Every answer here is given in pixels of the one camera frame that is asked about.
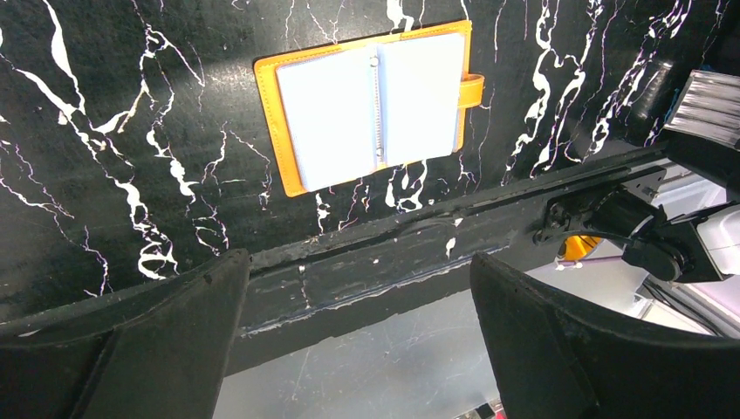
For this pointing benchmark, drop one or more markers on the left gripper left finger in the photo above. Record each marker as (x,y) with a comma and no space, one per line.
(157,350)

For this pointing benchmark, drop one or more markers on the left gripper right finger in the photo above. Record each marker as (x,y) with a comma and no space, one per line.
(556,355)

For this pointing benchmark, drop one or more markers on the orange leather card holder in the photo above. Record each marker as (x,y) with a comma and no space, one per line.
(336,113)

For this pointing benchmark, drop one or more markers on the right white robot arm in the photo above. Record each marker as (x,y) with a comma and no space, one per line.
(701,246)

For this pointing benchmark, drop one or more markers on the black plastic toolbox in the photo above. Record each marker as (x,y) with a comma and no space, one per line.
(694,116)

